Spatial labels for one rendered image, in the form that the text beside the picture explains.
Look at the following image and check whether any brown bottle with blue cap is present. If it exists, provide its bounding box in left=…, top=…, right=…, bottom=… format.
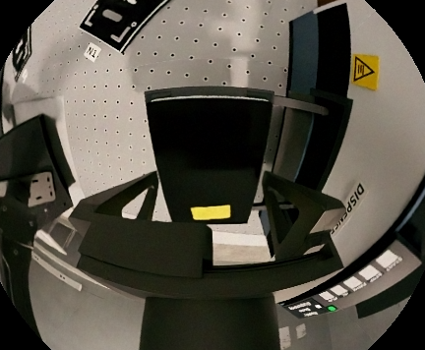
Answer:
left=317, top=0, right=337, bottom=7

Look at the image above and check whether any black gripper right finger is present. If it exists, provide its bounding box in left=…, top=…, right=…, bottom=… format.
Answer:
left=262, top=170, right=346, bottom=261

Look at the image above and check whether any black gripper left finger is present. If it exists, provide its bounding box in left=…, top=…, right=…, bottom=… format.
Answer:
left=75, top=170, right=159, bottom=220

